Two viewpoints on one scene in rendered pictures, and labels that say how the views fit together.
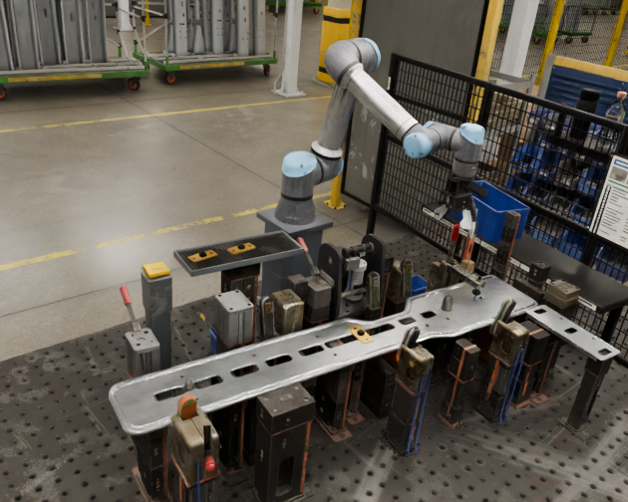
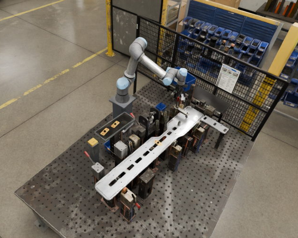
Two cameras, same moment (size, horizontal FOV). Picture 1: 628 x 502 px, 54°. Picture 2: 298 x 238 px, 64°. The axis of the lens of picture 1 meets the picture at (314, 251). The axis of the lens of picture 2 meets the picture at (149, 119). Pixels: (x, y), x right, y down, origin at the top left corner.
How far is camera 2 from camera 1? 0.86 m
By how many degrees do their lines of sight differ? 23
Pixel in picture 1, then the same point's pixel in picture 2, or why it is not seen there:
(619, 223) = (224, 84)
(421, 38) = not seen: outside the picture
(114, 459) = (93, 198)
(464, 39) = not seen: outside the picture
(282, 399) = (146, 176)
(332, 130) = (132, 69)
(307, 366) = (147, 159)
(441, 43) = not seen: outside the picture
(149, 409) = (109, 190)
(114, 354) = (74, 159)
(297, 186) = (123, 91)
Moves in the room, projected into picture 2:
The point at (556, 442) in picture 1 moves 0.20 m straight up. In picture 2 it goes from (212, 154) to (217, 143)
